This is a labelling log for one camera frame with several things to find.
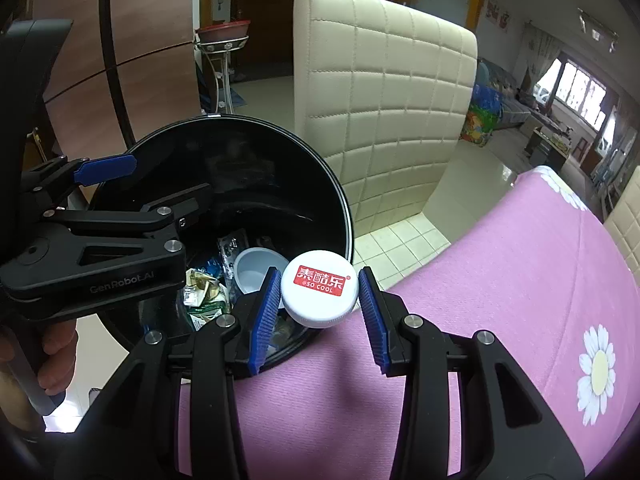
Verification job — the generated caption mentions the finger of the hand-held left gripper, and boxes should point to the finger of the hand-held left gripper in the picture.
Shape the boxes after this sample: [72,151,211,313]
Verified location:
[20,154,138,211]
[20,182,213,272]

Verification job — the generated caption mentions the yellow red foil wrapper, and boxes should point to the yellow red foil wrapper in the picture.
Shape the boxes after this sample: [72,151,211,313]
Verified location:
[184,267,231,306]

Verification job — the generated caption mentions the blue bottled water pack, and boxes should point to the blue bottled water pack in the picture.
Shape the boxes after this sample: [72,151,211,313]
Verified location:
[472,85,501,111]

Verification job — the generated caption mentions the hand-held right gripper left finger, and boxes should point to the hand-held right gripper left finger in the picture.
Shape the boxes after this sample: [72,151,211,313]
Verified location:
[57,266,283,480]

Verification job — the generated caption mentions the grey sofa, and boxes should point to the grey sofa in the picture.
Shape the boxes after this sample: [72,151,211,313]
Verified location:
[495,60,546,126]

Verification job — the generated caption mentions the white cap red label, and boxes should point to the white cap red label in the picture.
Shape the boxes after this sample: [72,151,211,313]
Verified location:
[280,251,360,328]

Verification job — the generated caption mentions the colourful printed bag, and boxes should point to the colourful printed bag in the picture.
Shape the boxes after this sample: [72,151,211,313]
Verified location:
[460,105,501,148]

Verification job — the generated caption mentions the barred window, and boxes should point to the barred window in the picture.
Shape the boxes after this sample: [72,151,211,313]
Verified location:
[547,57,608,128]

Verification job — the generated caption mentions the wall pictures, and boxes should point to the wall pictures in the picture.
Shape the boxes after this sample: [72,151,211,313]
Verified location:
[487,0,513,33]

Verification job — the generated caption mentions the person's left hand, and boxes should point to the person's left hand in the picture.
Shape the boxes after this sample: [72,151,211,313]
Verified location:
[0,319,80,433]

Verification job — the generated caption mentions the ceiling lamp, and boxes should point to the ceiling lamp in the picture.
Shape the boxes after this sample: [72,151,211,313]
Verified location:
[577,7,618,53]

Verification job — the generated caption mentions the light patterned curtain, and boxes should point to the light patterned curtain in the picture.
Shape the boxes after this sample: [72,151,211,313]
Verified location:
[520,22,556,91]

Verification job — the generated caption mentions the black round bin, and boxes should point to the black round bin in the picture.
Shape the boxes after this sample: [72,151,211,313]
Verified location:
[87,115,356,378]

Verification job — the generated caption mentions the cream quilted chair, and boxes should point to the cream quilted chair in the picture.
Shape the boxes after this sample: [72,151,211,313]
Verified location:
[602,167,640,271]
[292,0,478,291]

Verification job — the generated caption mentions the red basin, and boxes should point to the red basin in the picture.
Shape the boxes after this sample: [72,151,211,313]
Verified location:
[195,20,251,44]

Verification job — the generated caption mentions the silver black foil packet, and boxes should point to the silver black foil packet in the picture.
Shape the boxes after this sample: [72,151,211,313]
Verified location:
[217,230,251,281]

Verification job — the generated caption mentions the white metal stand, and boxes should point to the white metal stand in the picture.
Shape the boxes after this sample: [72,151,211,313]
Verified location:
[195,37,248,113]

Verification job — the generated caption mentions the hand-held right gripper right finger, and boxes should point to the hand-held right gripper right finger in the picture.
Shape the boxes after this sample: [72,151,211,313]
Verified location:
[357,266,586,480]

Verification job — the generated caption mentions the brown wooden cupboard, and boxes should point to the brown wooden cupboard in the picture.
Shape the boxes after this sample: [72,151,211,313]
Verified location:
[27,0,197,161]

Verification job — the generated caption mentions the blue paper cup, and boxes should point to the blue paper cup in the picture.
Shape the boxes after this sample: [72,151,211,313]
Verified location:
[232,247,291,298]

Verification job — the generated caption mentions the glass coffee table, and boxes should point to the glass coffee table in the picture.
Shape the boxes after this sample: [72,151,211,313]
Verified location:
[525,127,576,171]

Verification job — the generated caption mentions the purple floral tablecloth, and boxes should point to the purple floral tablecloth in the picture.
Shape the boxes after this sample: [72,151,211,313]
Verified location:
[177,165,640,478]

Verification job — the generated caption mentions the dark wooden door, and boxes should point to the dark wooden door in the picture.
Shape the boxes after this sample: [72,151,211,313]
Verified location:
[232,0,301,81]

